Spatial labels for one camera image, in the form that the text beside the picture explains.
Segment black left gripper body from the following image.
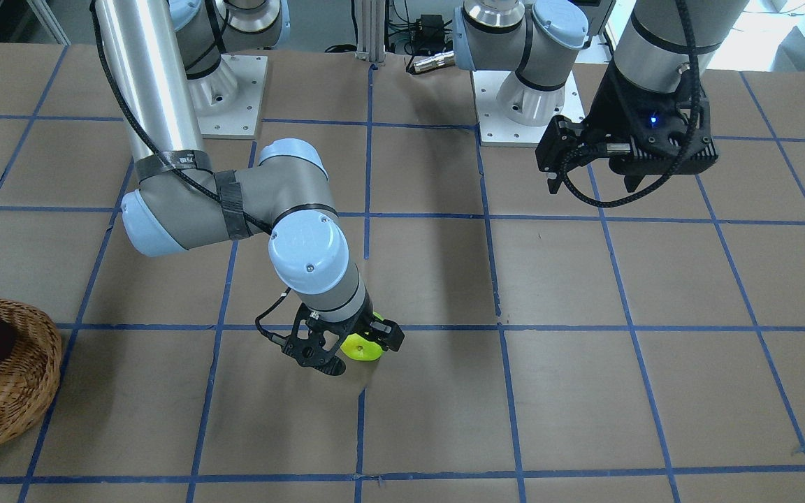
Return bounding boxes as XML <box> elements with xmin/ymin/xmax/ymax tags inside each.
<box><xmin>581</xmin><ymin>64</ymin><xmax>699</xmax><ymax>176</ymax></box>

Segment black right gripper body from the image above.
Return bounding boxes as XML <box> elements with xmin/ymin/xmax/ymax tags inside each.
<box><xmin>282</xmin><ymin>305</ymin><xmax>376</xmax><ymax>368</ymax></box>

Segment green apple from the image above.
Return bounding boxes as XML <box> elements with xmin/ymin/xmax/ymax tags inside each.
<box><xmin>340</xmin><ymin>333</ymin><xmax>384</xmax><ymax>362</ymax></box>

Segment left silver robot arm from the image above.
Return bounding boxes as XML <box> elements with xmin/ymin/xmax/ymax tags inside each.
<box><xmin>451</xmin><ymin>1</ymin><xmax>746</xmax><ymax>207</ymax></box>

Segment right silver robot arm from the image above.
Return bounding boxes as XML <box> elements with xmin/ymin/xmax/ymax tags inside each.
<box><xmin>89</xmin><ymin>1</ymin><xmax>405</xmax><ymax>375</ymax></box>

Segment woven wicker basket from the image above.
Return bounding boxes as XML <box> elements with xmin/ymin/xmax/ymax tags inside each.
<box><xmin>0</xmin><ymin>298</ymin><xmax>64</xmax><ymax>445</ymax></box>

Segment silver cylinder tool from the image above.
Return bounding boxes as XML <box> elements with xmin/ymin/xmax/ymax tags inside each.
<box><xmin>406</xmin><ymin>50</ymin><xmax>456</xmax><ymax>75</ymax></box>

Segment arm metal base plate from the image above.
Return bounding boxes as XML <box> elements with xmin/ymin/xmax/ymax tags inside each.
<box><xmin>472</xmin><ymin>71</ymin><xmax>586</xmax><ymax>147</ymax></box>
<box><xmin>188</xmin><ymin>54</ymin><xmax>268</xmax><ymax>140</ymax></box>

